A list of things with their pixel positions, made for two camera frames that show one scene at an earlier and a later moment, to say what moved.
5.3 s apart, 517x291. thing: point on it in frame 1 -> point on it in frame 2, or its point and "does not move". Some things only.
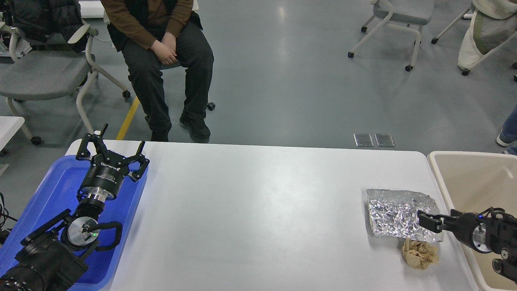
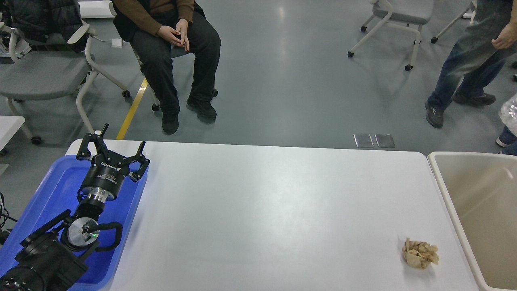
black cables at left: [4, 234] does not move
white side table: [9, 126] does not move
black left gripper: [108, 169] does not move
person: [508, 136] -> [478, 55]
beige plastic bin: [473, 182] does not move
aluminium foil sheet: [395, 212] -> [507, 113]
